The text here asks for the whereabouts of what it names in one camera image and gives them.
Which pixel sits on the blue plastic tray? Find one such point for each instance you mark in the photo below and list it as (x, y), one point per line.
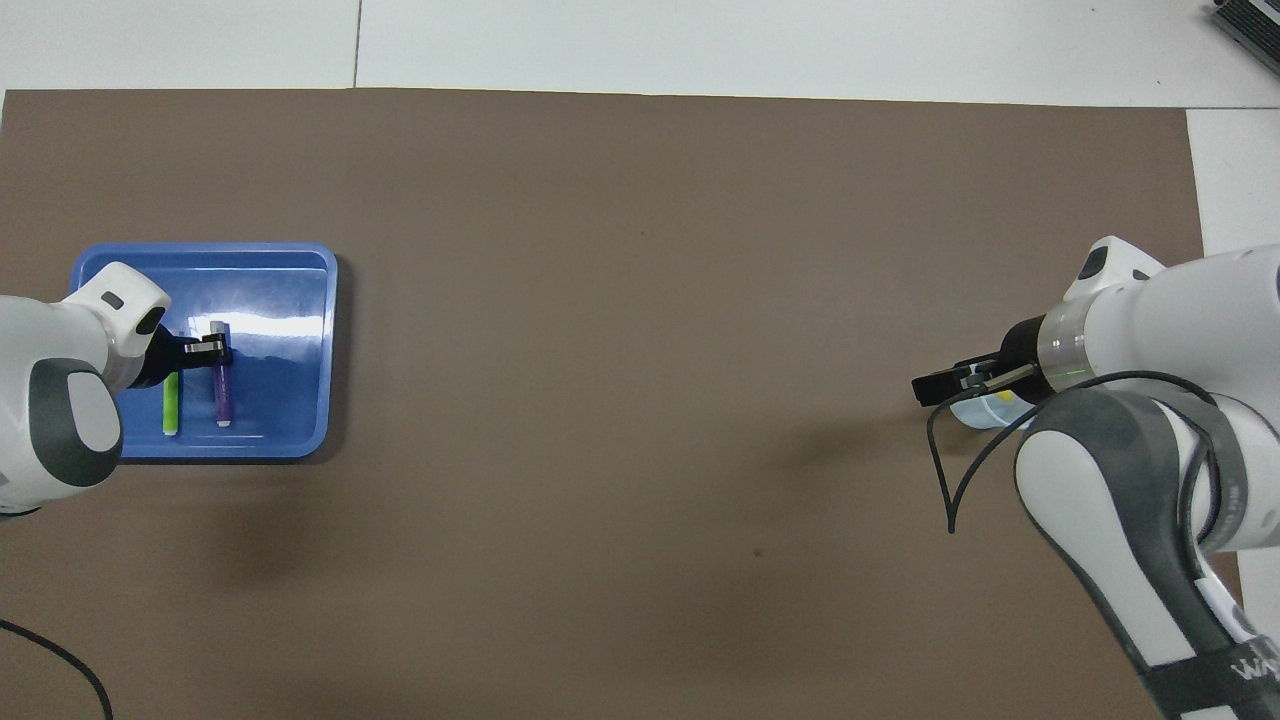
(290, 300)

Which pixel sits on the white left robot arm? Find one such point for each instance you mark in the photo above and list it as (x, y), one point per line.
(50, 340)

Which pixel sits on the green pen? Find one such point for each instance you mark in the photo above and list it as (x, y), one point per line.
(171, 410)

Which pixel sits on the brown table mat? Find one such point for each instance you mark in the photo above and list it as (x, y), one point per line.
(640, 300)

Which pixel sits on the translucent plastic cup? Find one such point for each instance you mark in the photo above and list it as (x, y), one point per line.
(985, 412)

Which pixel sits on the purple pen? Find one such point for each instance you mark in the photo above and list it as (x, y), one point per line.
(222, 400)

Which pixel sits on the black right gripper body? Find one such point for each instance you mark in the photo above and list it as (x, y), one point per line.
(1020, 355)

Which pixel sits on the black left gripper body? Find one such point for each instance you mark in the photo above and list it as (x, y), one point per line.
(165, 355)

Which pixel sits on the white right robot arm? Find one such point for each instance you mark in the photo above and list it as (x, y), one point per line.
(1180, 310)

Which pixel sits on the grey ribbed device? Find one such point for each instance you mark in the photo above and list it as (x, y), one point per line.
(1255, 25)

